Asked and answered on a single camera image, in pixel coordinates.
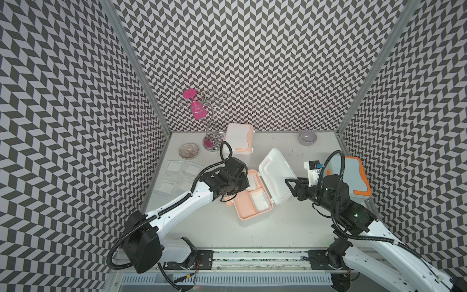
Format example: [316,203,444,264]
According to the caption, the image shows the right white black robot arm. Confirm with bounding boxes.
[285,150,467,292]

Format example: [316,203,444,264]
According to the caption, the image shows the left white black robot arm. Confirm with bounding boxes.
[106,141,249,273]

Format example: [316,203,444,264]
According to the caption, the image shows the blue first aid kit box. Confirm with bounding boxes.
[325,155,372,204]

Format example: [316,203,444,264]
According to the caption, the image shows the small clear glass bowl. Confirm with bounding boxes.
[178,143,199,160]

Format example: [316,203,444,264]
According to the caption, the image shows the white first aid box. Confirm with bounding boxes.
[224,124,254,166]
[240,148,297,226]

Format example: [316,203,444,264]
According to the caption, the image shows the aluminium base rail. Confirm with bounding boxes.
[109,247,413,274]

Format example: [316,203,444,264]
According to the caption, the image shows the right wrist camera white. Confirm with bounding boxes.
[304,160,323,187]

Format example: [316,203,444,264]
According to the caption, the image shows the small grey round bowl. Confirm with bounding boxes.
[298,130,317,146]

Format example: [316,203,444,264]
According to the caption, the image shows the silver wire stand pink ornaments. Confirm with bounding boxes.
[182,88,223,152]

